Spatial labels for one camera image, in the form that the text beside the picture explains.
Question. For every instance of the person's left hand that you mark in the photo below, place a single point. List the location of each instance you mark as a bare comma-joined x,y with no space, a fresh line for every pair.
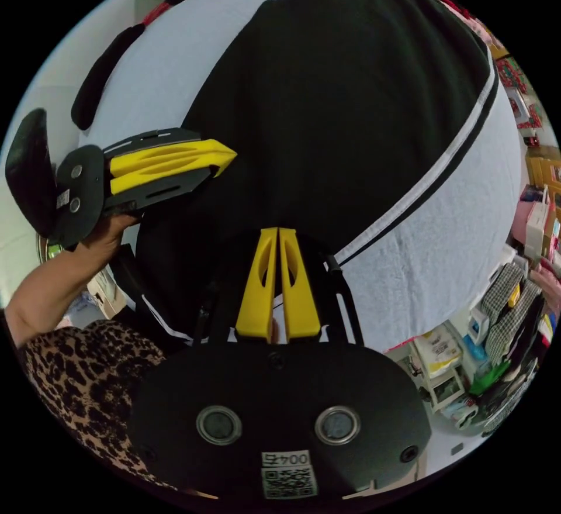
105,231

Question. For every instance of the person's left forearm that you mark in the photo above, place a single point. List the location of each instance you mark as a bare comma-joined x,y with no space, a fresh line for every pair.
52,290

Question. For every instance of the stack of yellow cartons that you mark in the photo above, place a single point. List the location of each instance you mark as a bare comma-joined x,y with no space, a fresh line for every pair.
543,172

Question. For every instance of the black and white checked cloth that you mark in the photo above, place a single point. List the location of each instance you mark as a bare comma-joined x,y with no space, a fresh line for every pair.
504,308

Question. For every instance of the white sack with yellow print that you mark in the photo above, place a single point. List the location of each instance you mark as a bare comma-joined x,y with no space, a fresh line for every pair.
438,351

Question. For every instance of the person's body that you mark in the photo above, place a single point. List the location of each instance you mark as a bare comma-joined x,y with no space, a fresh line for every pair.
83,391

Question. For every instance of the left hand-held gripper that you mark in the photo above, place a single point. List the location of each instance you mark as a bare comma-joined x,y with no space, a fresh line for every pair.
83,189

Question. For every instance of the black pants with white stripe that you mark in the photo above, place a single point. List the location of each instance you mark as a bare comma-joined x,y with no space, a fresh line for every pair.
342,128

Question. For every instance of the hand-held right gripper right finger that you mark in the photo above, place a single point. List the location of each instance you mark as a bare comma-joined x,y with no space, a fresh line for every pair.
300,299

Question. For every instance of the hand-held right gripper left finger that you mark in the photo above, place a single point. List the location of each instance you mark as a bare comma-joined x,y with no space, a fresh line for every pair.
256,299

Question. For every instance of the black folded garment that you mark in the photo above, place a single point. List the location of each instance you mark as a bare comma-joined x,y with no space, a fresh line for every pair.
103,77

